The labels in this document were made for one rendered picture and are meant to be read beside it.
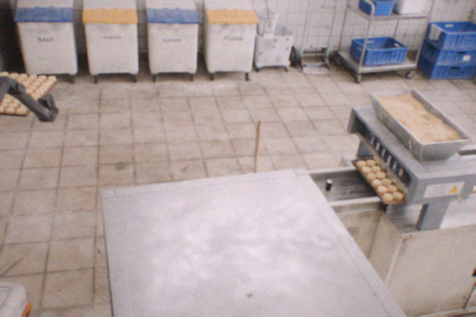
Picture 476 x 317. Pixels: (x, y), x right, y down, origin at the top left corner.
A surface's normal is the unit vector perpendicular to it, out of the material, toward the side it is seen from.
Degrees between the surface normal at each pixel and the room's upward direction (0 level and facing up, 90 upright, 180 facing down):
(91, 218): 0
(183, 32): 90
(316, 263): 0
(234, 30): 90
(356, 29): 90
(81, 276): 0
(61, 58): 92
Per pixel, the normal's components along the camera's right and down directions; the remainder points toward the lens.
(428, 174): 0.07, -0.83
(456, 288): 0.25, 0.55
